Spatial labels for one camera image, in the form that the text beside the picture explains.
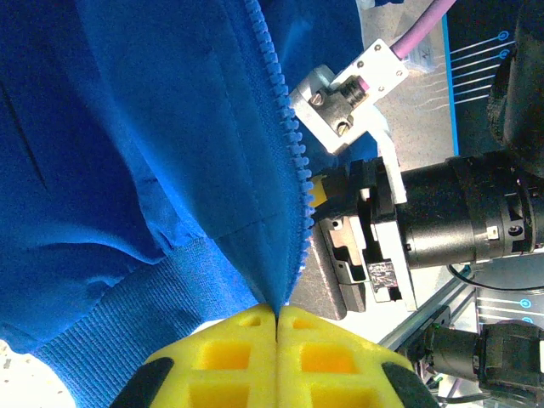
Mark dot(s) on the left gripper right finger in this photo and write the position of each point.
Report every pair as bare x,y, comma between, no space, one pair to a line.
331,370

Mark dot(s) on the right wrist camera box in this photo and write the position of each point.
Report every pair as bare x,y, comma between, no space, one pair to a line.
365,72

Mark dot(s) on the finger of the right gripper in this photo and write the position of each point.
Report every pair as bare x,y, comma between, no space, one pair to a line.
319,191
353,297

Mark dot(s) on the blue red white zip jacket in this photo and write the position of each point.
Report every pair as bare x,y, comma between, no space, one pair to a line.
149,149

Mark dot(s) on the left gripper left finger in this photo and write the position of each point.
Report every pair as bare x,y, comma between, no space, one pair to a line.
229,365

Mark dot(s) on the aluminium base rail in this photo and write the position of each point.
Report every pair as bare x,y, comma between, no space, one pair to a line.
425,310

